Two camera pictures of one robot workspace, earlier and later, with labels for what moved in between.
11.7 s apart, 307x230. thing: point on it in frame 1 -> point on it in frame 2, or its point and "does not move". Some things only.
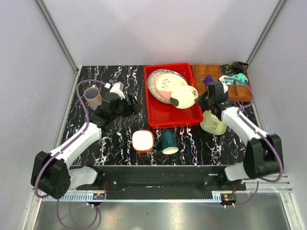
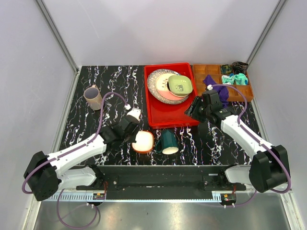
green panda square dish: x=211 y=124 -> x=180 y=85
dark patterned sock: x=226 y=69 does not move
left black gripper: x=135 y=106 -> x=133 y=139
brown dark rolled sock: x=239 y=67 does not move
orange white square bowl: x=142 y=141 does not move
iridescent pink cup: x=93 y=97 does not move
